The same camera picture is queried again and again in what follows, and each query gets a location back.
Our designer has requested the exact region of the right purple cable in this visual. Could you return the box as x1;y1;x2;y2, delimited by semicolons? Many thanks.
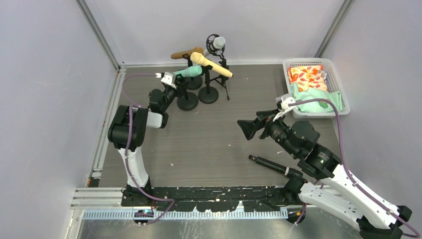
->
288;98;421;238

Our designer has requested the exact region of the black microphone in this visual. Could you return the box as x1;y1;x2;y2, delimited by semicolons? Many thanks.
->
248;155;303;178

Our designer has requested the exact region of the aluminium corner post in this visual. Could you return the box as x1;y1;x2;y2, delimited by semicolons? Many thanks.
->
75;0;121;72
315;0;355;58

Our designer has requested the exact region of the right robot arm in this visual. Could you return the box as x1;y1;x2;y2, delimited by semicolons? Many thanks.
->
237;110;412;239

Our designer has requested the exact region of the green patterned cloth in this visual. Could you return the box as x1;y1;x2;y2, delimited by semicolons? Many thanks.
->
292;84;343;114

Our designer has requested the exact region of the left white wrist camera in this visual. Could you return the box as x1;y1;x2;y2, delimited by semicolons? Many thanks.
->
155;72;177;89

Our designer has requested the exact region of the green microphone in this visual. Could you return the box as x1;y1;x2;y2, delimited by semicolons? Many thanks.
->
173;65;203;78

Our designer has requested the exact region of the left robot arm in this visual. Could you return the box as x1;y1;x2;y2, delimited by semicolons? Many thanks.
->
107;77;188;199

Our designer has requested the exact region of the gold microphone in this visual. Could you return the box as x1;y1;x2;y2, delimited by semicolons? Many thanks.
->
170;47;204;59

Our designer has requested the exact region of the cream yellow microphone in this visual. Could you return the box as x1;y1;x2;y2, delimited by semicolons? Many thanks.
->
190;52;233;78

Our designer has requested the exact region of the black tripod shock-mount stand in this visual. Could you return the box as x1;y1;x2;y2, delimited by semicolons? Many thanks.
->
204;34;230;100

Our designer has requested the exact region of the white microphone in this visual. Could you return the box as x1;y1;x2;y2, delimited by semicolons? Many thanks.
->
204;34;226;57

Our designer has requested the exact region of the aluminium corner post right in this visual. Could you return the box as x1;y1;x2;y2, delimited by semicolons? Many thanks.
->
315;0;355;58

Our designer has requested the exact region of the aluminium corner post left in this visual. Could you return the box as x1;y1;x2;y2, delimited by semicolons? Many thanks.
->
75;0;121;72

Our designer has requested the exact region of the white plastic basket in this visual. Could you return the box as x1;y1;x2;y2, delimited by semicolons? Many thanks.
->
283;58;350;115

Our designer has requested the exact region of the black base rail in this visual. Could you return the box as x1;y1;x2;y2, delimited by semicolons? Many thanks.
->
120;186;304;213

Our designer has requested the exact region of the black round-base stand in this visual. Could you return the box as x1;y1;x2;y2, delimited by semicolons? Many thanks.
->
198;66;219;104
186;58;203;90
175;74;199;111

